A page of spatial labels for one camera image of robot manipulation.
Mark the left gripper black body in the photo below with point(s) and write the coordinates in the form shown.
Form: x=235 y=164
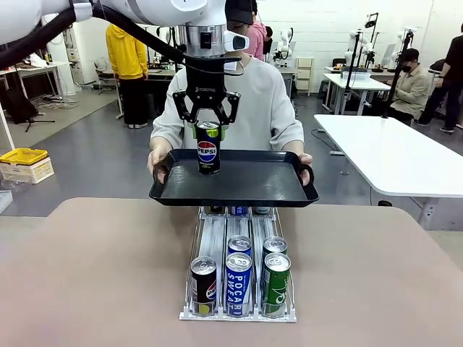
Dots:
x=206 y=83

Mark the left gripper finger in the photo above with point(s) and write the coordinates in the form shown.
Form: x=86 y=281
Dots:
x=224 y=132
x=191 y=132

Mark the black Pepsi can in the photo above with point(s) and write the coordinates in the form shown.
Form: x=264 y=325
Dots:
x=208 y=152
x=202 y=282
x=216 y=209

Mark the black plastic serving tray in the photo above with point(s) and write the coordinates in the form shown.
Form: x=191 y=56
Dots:
x=246 y=180

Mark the blue Pocari Sweat can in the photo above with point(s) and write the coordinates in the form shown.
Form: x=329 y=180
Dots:
x=238 y=210
x=238 y=285
x=239 y=244

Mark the person's left forearm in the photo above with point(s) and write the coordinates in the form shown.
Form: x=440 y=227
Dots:
x=294 y=151

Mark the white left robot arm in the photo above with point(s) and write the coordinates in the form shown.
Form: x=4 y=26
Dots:
x=152 y=11

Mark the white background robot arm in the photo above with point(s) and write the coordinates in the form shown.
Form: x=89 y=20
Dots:
x=352 y=39
x=285 y=36
x=401 y=39

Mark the person in grey sweatshirt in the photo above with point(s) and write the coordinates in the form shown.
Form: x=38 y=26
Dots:
x=253 y=101

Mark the person in pink hoodie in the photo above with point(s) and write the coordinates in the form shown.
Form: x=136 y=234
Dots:
x=258 y=38

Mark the person in yellow hoodie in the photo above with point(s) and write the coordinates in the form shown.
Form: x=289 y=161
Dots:
x=126 y=54

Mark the seated person in beige jacket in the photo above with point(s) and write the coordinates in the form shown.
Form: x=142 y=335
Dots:
x=412 y=86

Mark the person in black shirt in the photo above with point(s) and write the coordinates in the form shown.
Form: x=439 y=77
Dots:
x=454 y=72

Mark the person's right hand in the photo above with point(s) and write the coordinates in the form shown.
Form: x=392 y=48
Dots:
x=157 y=159

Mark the person's left hand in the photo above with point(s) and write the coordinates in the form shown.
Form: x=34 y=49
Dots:
x=307 y=162

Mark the background work desk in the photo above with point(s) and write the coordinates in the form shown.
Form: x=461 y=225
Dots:
x=159 y=74

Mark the grey background table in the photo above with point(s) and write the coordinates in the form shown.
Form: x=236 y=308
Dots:
x=285 y=69

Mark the green Chilsung cider can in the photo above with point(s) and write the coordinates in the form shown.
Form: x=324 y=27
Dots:
x=262 y=210
x=275 y=285
x=275 y=246

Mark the white shelf cart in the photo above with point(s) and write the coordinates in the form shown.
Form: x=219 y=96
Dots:
x=305 y=72

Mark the white can dispenser rack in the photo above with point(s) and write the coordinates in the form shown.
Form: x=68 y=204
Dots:
x=213 y=235

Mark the white storage bin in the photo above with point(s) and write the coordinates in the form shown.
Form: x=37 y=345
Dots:
x=356 y=75

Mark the white background table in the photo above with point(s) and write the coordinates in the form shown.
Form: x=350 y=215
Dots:
x=361 y=84

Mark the tall white air conditioner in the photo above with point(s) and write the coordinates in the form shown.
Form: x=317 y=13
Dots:
x=59 y=68

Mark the white side desk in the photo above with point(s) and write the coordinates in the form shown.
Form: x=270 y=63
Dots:
x=32 y=68

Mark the white cloth pile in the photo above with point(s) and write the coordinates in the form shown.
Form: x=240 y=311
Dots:
x=36 y=59

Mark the yellow plastic crate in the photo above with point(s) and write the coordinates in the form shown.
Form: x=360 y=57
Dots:
x=21 y=155

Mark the black bag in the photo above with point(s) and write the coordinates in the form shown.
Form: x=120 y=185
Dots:
x=18 y=105

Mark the large white table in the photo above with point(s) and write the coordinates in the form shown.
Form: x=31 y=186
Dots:
x=398 y=155

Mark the white flat box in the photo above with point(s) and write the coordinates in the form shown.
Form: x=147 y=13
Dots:
x=4 y=202

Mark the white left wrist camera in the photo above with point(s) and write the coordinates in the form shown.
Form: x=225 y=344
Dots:
x=237 y=41

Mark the black camera tripod pole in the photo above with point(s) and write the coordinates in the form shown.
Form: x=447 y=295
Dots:
x=372 y=20
x=386 y=115

